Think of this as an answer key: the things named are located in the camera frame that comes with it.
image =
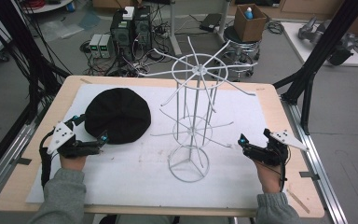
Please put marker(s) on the person's right hand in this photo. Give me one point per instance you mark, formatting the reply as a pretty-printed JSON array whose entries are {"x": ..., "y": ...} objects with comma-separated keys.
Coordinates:
[{"x": 268, "y": 178}]

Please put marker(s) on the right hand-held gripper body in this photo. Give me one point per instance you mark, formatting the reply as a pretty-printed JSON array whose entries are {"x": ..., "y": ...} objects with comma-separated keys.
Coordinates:
[{"x": 276, "y": 149}]

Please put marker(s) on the black metal frame post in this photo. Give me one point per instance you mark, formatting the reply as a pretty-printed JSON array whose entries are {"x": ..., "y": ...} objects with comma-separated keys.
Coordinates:
[
  {"x": 31, "y": 62},
  {"x": 320, "y": 49}
]

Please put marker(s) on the black tape strip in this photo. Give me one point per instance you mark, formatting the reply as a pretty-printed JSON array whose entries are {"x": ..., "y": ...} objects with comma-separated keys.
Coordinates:
[
  {"x": 309, "y": 175},
  {"x": 21, "y": 161}
]

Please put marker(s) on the grey metal desk leg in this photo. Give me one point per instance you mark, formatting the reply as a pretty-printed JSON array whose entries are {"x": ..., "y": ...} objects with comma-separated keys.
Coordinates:
[{"x": 174, "y": 31}]

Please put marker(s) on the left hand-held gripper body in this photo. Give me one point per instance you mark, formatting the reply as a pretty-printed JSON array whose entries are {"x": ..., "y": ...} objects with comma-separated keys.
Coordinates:
[{"x": 60, "y": 137}]

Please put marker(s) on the aluminium rail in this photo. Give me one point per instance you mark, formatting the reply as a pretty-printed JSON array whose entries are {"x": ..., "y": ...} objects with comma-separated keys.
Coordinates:
[
  {"x": 317, "y": 165},
  {"x": 9, "y": 155}
]

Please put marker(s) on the white box device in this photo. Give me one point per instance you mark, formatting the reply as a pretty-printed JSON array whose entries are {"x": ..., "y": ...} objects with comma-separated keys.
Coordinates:
[{"x": 128, "y": 13}]

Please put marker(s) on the black knitted hat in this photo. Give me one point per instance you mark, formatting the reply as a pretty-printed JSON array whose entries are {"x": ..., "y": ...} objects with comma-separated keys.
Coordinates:
[{"x": 118, "y": 115}]

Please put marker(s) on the person's left hand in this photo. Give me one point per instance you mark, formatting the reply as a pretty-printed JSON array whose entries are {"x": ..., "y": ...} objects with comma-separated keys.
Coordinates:
[{"x": 72, "y": 162}]

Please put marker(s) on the white foam mat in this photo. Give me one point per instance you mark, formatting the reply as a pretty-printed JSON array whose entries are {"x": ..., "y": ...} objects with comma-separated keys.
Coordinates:
[{"x": 130, "y": 174}]

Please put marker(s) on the blue bottle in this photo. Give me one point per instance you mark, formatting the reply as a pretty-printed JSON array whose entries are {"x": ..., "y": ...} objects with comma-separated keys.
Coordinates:
[{"x": 248, "y": 13}]

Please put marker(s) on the wooden stick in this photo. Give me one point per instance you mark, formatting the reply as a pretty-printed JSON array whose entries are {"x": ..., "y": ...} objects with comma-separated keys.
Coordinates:
[{"x": 298, "y": 200}]

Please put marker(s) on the black computer tower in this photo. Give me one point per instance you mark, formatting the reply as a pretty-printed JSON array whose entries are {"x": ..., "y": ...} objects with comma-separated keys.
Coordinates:
[
  {"x": 143, "y": 29},
  {"x": 122, "y": 37}
]

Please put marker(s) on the chrome stool with black seat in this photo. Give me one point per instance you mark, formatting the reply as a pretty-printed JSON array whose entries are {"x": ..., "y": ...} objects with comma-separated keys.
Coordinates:
[{"x": 240, "y": 51}]

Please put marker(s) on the white board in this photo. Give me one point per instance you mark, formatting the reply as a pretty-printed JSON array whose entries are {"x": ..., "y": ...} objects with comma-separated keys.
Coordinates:
[{"x": 295, "y": 40}]

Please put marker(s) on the round white table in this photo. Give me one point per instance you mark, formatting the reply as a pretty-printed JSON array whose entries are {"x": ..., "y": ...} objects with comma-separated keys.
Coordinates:
[{"x": 48, "y": 6}]

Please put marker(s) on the brown cardboard box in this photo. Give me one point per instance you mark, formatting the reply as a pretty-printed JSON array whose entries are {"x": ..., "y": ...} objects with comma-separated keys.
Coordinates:
[{"x": 249, "y": 28}]

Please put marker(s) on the black flat device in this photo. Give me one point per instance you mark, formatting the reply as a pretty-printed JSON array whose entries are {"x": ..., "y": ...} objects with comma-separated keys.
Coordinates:
[{"x": 210, "y": 21}]

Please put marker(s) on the grey power supply unit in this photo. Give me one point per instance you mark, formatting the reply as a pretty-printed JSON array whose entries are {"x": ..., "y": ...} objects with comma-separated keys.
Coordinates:
[
  {"x": 94, "y": 46},
  {"x": 106, "y": 46}
]

